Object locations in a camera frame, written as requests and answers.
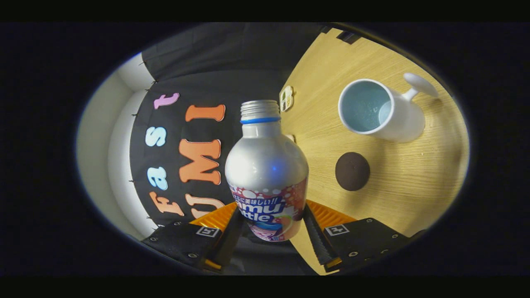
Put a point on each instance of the silver juice bottle pink label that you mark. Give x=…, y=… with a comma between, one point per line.
x=265, y=165

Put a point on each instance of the black flat block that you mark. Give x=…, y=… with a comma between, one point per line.
x=326, y=29
x=348, y=37

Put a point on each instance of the black backdrop cloth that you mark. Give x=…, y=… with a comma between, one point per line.
x=198, y=58

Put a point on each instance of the wooden table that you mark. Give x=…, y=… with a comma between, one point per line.
x=405, y=182

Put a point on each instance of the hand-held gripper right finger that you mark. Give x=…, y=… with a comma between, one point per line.
x=316, y=240

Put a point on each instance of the dark brown round coaster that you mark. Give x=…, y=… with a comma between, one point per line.
x=352, y=171

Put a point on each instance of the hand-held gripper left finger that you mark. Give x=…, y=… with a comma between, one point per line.
x=230, y=244

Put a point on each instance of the white compartment tray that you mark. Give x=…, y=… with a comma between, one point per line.
x=286, y=98

